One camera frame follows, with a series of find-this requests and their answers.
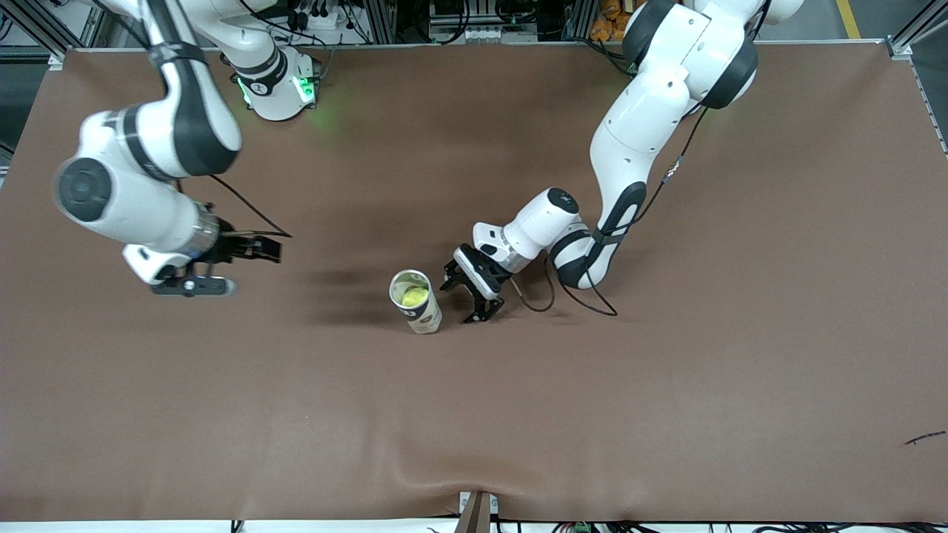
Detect clear tennis ball can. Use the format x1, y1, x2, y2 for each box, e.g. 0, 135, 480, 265
389, 269, 444, 335

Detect large table cover mat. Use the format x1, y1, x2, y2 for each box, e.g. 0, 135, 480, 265
0, 41, 948, 523

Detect white power strip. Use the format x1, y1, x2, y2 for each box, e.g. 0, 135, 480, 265
281, 6, 343, 32

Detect white terminal block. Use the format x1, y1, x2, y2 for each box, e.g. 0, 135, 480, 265
458, 24, 521, 43

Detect orange bagged items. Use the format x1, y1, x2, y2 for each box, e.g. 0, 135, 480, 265
590, 0, 630, 42

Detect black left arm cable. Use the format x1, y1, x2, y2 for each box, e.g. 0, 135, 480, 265
511, 7, 771, 318

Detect metal table edge bracket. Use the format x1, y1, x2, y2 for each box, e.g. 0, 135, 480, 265
458, 490, 499, 533

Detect aluminium frame profile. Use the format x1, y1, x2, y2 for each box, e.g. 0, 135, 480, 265
0, 0, 104, 71
363, 0, 401, 44
885, 0, 948, 61
563, 0, 593, 41

